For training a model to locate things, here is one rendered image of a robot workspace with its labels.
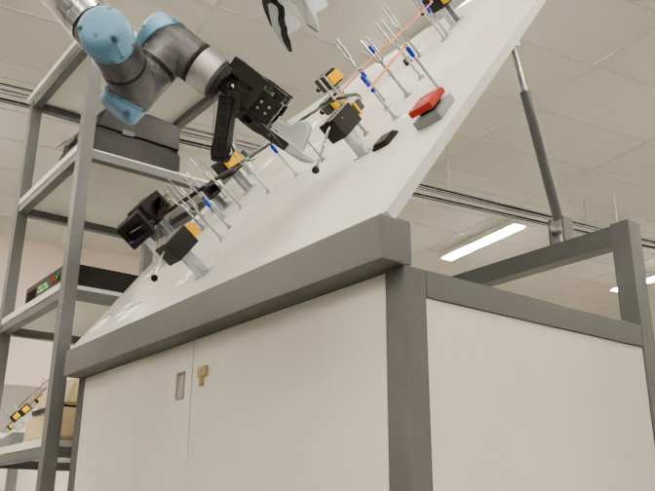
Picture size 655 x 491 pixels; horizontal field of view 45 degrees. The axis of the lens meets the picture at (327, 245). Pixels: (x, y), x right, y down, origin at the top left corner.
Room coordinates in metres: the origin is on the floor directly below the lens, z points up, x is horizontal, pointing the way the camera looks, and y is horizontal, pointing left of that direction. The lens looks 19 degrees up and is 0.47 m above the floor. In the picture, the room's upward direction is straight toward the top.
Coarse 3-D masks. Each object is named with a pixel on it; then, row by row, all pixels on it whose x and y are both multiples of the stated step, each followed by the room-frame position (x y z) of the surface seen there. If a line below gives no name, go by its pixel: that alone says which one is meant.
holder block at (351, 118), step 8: (344, 104) 1.25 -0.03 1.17; (336, 112) 1.25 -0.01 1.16; (344, 112) 1.24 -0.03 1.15; (352, 112) 1.25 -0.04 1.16; (328, 120) 1.24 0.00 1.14; (336, 120) 1.23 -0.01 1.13; (344, 120) 1.24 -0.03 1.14; (352, 120) 1.25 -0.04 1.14; (360, 120) 1.26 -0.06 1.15; (320, 128) 1.26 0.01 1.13; (336, 128) 1.24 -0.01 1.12; (344, 128) 1.24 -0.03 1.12; (352, 128) 1.25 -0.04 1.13; (328, 136) 1.27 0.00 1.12; (336, 136) 1.26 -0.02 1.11; (344, 136) 1.25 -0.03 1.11
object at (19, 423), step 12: (24, 408) 4.19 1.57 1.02; (12, 420) 4.39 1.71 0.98; (24, 420) 4.24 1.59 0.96; (12, 432) 4.83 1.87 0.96; (24, 432) 3.97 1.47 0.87; (0, 444) 4.24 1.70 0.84; (12, 444) 3.92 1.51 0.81; (0, 480) 4.23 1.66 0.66; (12, 480) 3.93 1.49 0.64; (24, 480) 4.00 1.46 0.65; (60, 480) 4.08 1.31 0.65
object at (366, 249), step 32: (384, 224) 1.00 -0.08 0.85; (288, 256) 1.17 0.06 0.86; (320, 256) 1.10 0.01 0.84; (352, 256) 1.04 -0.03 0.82; (384, 256) 0.99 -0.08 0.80; (224, 288) 1.32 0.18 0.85; (256, 288) 1.24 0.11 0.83; (288, 288) 1.16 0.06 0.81; (320, 288) 1.14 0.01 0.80; (160, 320) 1.52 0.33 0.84; (192, 320) 1.41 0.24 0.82; (224, 320) 1.34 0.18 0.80; (96, 352) 1.77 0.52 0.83; (128, 352) 1.63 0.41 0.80
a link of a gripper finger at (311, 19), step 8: (296, 0) 1.16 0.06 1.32; (304, 0) 1.15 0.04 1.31; (312, 0) 1.17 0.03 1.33; (320, 0) 1.17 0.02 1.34; (304, 8) 1.15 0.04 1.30; (312, 8) 1.15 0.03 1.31; (320, 8) 1.17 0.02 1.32; (304, 16) 1.16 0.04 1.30; (312, 16) 1.16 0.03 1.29; (312, 24) 1.17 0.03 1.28
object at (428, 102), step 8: (440, 88) 1.12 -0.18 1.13; (424, 96) 1.14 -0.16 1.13; (432, 96) 1.11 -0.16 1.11; (440, 96) 1.12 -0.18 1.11; (416, 104) 1.14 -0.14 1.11; (424, 104) 1.11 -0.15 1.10; (432, 104) 1.11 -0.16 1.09; (408, 112) 1.14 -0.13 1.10; (416, 112) 1.13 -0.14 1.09; (424, 112) 1.13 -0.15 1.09
